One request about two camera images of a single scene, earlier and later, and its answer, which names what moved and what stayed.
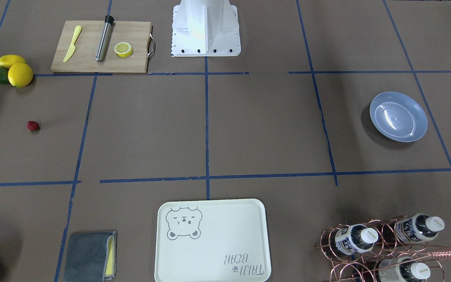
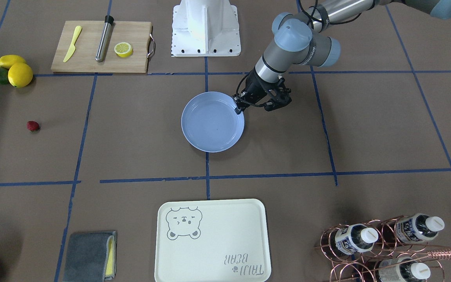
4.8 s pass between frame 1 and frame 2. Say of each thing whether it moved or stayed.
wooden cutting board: stayed
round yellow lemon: stayed
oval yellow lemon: stayed
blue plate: moved
